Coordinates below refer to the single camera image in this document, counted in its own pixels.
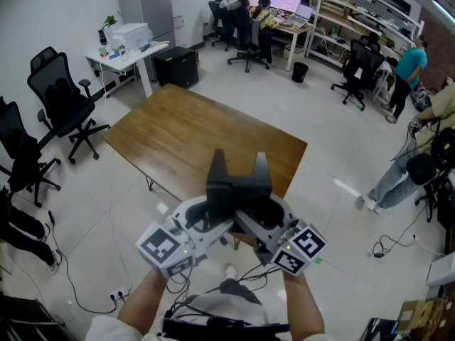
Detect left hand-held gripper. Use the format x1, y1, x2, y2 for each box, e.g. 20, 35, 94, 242
136, 196, 236, 279

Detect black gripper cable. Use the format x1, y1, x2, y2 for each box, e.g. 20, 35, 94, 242
166, 261, 286, 298

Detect patterned bag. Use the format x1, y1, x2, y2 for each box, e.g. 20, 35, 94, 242
409, 85, 437, 112

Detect black mesh office chair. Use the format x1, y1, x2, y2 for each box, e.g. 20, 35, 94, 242
208, 0, 236, 52
331, 36, 386, 112
227, 7, 272, 74
0, 96, 63, 209
27, 46, 112, 166

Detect person's right forearm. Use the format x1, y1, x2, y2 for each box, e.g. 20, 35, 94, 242
282, 271, 326, 341

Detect ceiling tube light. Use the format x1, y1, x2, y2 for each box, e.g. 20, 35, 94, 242
431, 0, 455, 18

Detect white shelf unit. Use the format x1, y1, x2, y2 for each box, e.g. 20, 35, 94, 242
232, 0, 426, 67

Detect white power strip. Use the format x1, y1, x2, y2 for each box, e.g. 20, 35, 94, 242
109, 286, 131, 302

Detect black chest mount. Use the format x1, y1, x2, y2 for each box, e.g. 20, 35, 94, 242
161, 317, 291, 337

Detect brown cardboard box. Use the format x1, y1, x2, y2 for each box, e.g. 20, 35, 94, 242
395, 298, 449, 334

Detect black cabinet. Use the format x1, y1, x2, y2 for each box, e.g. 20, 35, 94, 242
152, 46, 200, 90

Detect wooden table with metal legs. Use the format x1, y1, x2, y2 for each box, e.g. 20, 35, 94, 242
102, 82, 309, 250

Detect light wooden desk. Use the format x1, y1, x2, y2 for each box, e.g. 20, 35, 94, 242
269, 21, 314, 72

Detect person's grey trousers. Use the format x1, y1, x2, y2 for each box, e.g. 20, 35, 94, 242
215, 278, 264, 305

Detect grey refrigerator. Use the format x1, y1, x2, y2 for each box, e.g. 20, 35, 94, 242
117, 0, 178, 50

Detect dark wooden cabinet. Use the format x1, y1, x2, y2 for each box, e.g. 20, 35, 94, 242
0, 291, 69, 341

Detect person's white shirt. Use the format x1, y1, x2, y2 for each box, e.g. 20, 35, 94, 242
85, 292, 286, 341

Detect person's left forearm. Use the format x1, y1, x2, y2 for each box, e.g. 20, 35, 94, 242
117, 268, 176, 337

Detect white desk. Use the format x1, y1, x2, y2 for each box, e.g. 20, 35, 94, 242
85, 40, 170, 99

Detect white printer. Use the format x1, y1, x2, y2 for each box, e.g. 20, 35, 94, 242
107, 22, 151, 52

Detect open silver laptop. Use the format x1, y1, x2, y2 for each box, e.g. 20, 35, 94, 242
287, 4, 315, 28

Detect black flat box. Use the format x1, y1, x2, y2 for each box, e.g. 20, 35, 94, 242
362, 318, 403, 341

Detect black power adapter with cable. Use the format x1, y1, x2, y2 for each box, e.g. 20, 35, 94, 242
372, 232, 417, 259

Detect black floor cable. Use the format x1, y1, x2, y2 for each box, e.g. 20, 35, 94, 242
47, 209, 119, 315

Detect black trash bin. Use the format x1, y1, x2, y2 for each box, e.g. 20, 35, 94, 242
291, 62, 310, 84

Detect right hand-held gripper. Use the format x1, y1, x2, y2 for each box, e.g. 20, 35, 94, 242
234, 195, 328, 277

